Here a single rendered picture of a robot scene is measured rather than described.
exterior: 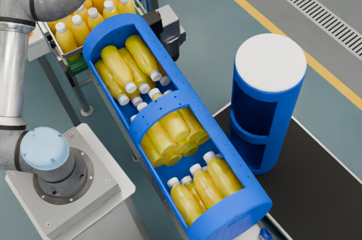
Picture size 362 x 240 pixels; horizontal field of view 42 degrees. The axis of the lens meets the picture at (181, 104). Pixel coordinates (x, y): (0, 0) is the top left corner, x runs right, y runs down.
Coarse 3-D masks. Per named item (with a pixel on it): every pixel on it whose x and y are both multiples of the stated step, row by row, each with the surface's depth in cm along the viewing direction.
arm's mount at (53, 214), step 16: (80, 144) 150; (96, 160) 147; (16, 176) 145; (32, 176) 145; (96, 176) 144; (112, 176) 144; (32, 192) 143; (80, 192) 142; (96, 192) 142; (112, 192) 145; (32, 208) 140; (48, 208) 140; (64, 208) 140; (80, 208) 139; (96, 208) 146; (48, 224) 137; (64, 224) 139
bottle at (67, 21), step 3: (69, 15) 196; (63, 18) 194; (66, 18) 195; (69, 18) 195; (60, 21) 195; (63, 21) 195; (66, 21) 195; (69, 21) 195; (66, 24) 195; (69, 24) 196; (69, 27) 197
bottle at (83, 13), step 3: (84, 6) 197; (84, 9) 197; (87, 9) 199; (75, 12) 196; (78, 12) 196; (81, 12) 196; (84, 12) 196; (87, 12) 198; (81, 15) 196; (84, 15) 197; (87, 15) 198; (81, 18) 197; (84, 18) 198; (87, 18) 199; (87, 24) 201
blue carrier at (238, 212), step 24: (120, 24) 172; (144, 24) 178; (96, 48) 182; (96, 72) 174; (168, 72) 162; (144, 96) 188; (168, 96) 155; (192, 96) 160; (120, 120) 168; (144, 120) 154; (216, 144) 148; (168, 168) 170; (240, 168) 145; (168, 192) 160; (240, 192) 138; (264, 192) 145; (216, 216) 136; (240, 216) 136
